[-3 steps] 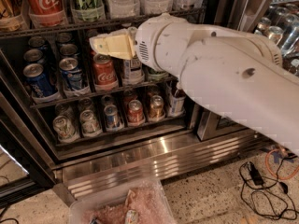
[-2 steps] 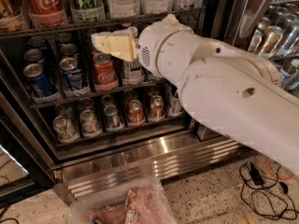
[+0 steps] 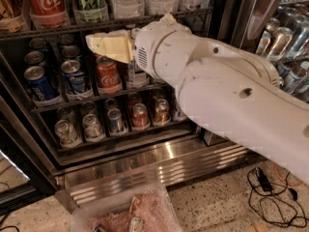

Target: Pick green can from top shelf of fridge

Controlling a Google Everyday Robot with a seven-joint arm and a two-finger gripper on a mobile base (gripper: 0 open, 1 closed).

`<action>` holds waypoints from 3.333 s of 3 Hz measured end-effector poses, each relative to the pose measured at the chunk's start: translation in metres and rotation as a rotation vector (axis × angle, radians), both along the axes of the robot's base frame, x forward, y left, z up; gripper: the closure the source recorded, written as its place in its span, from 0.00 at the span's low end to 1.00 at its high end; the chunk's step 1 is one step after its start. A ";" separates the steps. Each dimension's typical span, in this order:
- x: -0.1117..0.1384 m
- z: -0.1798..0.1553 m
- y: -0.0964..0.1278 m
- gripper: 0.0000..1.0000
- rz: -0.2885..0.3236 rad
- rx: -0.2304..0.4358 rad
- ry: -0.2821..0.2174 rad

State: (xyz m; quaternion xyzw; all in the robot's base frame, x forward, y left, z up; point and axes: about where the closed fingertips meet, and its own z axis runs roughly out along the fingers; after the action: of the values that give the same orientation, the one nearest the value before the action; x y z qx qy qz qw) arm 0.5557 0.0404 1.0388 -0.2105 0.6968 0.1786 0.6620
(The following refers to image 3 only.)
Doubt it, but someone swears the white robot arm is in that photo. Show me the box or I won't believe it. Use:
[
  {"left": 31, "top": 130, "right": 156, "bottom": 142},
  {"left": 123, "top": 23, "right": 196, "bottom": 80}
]
[{"left": 86, "top": 14, "right": 309, "bottom": 184}]

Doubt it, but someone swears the red cola can front middle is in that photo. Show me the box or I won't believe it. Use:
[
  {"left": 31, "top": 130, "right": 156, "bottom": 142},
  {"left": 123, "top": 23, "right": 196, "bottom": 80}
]
[{"left": 96, "top": 56, "right": 121, "bottom": 89}]

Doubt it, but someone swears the clear water bottle top shelf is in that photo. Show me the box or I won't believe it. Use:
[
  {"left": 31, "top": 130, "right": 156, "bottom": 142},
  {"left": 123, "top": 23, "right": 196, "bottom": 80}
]
[{"left": 111, "top": 0, "right": 141, "bottom": 19}]

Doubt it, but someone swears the blue can bottom shelf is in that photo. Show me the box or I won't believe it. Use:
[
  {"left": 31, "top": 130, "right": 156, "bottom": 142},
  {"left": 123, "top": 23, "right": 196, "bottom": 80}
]
[{"left": 107, "top": 108, "right": 124, "bottom": 133}]

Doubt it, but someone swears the red can bottom shelf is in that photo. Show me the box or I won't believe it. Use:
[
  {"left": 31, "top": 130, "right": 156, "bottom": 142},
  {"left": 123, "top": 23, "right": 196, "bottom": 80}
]
[{"left": 132, "top": 103, "right": 149, "bottom": 128}]

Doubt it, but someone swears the gold can bottom shelf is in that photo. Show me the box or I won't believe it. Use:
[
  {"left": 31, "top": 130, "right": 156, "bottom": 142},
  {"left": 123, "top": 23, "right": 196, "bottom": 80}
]
[{"left": 154, "top": 99, "right": 170, "bottom": 123}]

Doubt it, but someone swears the red cola can top shelf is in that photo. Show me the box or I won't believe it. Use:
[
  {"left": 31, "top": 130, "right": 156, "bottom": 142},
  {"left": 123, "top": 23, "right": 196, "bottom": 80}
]
[{"left": 19, "top": 0, "right": 67, "bottom": 21}]

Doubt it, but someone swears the blue pepsi can front left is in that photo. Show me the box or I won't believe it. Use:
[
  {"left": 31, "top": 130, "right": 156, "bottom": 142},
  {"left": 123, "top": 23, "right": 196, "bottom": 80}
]
[{"left": 24, "top": 66, "right": 59, "bottom": 102}]

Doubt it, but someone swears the white green can bottom shelf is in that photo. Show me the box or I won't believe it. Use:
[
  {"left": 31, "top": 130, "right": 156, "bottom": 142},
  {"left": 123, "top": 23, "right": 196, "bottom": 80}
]
[{"left": 82, "top": 114, "right": 105, "bottom": 142}]

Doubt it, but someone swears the small bottle bottom shelf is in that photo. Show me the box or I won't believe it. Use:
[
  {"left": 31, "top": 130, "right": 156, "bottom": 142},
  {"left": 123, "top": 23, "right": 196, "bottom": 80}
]
[{"left": 172, "top": 95, "right": 186, "bottom": 121}]

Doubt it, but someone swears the white can bottom left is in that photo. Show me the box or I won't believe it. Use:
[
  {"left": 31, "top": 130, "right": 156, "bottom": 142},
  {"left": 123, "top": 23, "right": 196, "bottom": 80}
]
[{"left": 54, "top": 120, "right": 79, "bottom": 148}]

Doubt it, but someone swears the dark can top left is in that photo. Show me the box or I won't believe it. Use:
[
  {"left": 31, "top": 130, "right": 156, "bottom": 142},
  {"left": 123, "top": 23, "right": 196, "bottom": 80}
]
[{"left": 0, "top": 0, "right": 23, "bottom": 25}]

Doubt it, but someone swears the steel fridge door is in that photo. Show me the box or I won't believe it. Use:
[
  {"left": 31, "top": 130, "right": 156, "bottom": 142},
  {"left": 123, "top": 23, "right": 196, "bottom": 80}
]
[{"left": 203, "top": 0, "right": 309, "bottom": 147}]

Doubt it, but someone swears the brown tea bottle white cap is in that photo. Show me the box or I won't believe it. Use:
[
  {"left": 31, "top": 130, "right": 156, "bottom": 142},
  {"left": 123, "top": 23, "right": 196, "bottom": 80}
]
[{"left": 126, "top": 27, "right": 150, "bottom": 85}]

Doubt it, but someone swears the clear plastic bin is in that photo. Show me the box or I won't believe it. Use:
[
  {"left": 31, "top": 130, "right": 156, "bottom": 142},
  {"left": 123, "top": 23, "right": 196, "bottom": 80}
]
[{"left": 71, "top": 184, "right": 183, "bottom": 232}]

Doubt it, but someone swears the orange cable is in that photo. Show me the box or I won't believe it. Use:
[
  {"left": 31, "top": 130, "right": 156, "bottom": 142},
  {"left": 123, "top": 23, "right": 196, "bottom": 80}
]
[{"left": 273, "top": 162, "right": 303, "bottom": 188}]

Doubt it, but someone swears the black power adapter with cable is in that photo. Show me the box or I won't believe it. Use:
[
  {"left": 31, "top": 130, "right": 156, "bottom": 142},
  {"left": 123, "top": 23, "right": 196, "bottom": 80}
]
[{"left": 247, "top": 167, "right": 309, "bottom": 229}]

